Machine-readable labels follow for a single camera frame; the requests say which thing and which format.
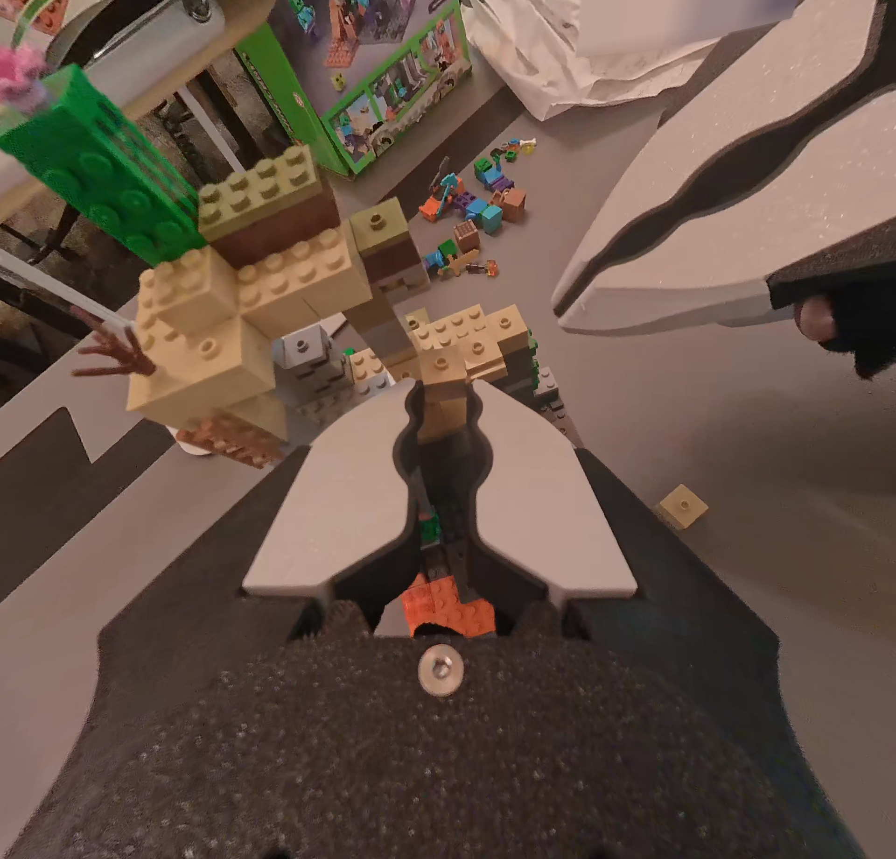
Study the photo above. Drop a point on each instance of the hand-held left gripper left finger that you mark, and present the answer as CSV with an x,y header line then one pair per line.
x,y
329,516

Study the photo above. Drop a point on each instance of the white paper bag pile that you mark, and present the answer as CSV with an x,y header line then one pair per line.
x,y
532,54

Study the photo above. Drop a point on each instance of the person's right hand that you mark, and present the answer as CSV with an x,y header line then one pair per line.
x,y
815,320

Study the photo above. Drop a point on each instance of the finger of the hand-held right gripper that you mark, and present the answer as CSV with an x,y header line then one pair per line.
x,y
770,229
735,103

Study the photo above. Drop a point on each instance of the white book stand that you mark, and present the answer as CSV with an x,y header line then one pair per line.
x,y
154,40

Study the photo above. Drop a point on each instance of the pile of small toy figures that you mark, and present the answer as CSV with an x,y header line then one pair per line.
x,y
483,208

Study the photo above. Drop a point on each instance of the grey desk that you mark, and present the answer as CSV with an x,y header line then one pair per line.
x,y
700,418

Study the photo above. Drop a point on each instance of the tan toy brick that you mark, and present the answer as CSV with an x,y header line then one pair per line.
x,y
443,411
682,507

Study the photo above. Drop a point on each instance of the open instruction booklet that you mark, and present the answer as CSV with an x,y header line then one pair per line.
x,y
28,4

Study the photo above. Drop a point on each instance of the green toy set box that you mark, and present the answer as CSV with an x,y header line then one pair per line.
x,y
378,54

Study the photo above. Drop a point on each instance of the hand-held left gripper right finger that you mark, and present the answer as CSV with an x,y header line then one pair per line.
x,y
553,516

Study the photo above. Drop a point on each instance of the toy brick building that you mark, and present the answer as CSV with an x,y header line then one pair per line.
x,y
294,278

